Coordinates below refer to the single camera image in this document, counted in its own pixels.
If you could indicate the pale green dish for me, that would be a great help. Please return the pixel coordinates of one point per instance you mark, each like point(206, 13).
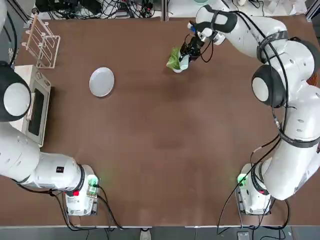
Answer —
point(201, 1)

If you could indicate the brown wicker basket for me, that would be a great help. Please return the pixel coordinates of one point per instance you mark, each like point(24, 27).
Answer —
point(313, 81)

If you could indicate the clear acrylic rack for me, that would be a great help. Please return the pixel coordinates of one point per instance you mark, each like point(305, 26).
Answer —
point(42, 42)

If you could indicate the white toaster oven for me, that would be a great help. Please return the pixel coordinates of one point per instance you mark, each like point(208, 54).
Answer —
point(37, 112)

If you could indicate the beige tumbler with lid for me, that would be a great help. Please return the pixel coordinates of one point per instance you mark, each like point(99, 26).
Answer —
point(241, 2)

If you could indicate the grey foot pedal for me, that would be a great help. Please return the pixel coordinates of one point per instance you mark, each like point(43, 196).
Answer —
point(243, 235)

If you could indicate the large grey dish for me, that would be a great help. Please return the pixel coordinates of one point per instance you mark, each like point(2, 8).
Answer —
point(102, 82)

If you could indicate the aluminium frame post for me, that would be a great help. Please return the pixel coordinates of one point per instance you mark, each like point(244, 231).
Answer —
point(165, 10)

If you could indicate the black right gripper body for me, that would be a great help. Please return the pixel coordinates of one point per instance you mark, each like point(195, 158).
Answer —
point(196, 46)

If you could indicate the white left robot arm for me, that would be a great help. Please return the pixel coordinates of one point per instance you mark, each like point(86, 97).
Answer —
point(22, 155)

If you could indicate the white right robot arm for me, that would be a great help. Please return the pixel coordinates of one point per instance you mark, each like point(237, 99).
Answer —
point(295, 125)

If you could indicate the green lettuce leaf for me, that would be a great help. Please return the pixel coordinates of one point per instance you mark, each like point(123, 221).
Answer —
point(175, 57)

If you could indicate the clear plastic bag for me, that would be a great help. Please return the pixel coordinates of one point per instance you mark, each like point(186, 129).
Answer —
point(287, 6)

